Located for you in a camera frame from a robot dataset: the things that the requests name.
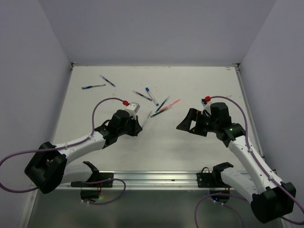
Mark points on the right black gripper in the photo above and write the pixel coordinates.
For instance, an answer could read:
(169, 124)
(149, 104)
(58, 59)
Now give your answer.
(196, 115)

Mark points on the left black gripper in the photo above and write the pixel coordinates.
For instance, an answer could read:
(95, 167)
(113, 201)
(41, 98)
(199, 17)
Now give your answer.
(137, 127)

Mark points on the grey clear pen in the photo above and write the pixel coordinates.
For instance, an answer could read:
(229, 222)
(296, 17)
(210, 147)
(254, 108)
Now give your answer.
(146, 119)

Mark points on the blue clear gel pen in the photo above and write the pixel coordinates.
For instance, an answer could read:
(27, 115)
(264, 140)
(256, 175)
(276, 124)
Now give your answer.
(107, 80)

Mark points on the dark blue grip pen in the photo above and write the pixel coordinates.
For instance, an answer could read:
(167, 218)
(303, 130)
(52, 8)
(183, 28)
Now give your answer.
(92, 86)

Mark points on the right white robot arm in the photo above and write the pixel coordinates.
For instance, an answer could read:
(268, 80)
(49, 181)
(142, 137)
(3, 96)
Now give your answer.
(268, 195)

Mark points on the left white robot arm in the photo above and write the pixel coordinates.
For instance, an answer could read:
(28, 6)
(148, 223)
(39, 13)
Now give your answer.
(51, 164)

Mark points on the orange gel pen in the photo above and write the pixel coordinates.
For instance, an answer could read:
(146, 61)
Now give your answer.
(176, 101)

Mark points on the teal dark gel pen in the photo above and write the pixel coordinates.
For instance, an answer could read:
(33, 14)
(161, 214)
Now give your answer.
(161, 111)

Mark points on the blue pen under orange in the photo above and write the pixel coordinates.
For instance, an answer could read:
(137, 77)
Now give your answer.
(162, 104)

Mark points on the blue cap marker pen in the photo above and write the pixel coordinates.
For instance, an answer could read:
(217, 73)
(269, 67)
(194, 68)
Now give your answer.
(152, 96)

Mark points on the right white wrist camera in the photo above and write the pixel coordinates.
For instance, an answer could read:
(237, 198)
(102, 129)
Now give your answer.
(206, 102)

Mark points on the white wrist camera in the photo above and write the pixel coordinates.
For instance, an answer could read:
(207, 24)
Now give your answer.
(206, 102)
(132, 109)

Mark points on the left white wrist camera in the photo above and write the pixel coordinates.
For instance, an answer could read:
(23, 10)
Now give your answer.
(132, 109)

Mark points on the aluminium front rail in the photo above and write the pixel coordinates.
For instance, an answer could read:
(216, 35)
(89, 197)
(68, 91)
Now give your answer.
(166, 180)

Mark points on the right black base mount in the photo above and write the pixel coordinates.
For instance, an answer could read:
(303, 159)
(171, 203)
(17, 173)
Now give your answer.
(213, 181)

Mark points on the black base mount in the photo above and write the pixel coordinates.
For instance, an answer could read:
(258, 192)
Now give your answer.
(95, 183)
(213, 181)

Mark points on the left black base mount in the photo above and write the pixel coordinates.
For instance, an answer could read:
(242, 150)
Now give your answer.
(95, 183)

